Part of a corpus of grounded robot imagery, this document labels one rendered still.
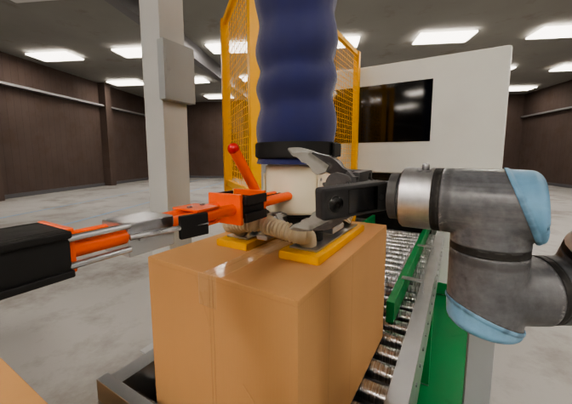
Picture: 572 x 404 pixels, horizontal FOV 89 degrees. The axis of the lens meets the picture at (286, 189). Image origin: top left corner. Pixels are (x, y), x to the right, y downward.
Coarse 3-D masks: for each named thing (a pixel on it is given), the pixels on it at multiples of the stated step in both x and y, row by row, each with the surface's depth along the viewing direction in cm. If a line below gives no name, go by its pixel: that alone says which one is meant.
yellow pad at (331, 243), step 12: (348, 228) 82; (360, 228) 86; (324, 240) 71; (336, 240) 73; (348, 240) 77; (288, 252) 64; (300, 252) 64; (312, 252) 64; (324, 252) 64; (312, 264) 61
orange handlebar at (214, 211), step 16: (272, 192) 73; (288, 192) 72; (176, 208) 49; (192, 208) 48; (208, 208) 48; (224, 208) 52; (176, 224) 43; (80, 240) 32; (96, 240) 34; (112, 240) 35; (128, 240) 37
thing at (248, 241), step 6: (234, 234) 77; (252, 234) 77; (222, 240) 74; (228, 240) 73; (234, 240) 73; (240, 240) 73; (246, 240) 73; (252, 240) 73; (258, 240) 74; (270, 240) 79; (228, 246) 73; (234, 246) 72; (240, 246) 71; (246, 246) 70; (252, 246) 72
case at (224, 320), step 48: (384, 240) 95; (192, 288) 60; (240, 288) 52; (288, 288) 50; (336, 288) 60; (384, 288) 99; (192, 336) 61; (240, 336) 54; (288, 336) 48; (336, 336) 62; (192, 384) 63; (240, 384) 55; (288, 384) 49; (336, 384) 64
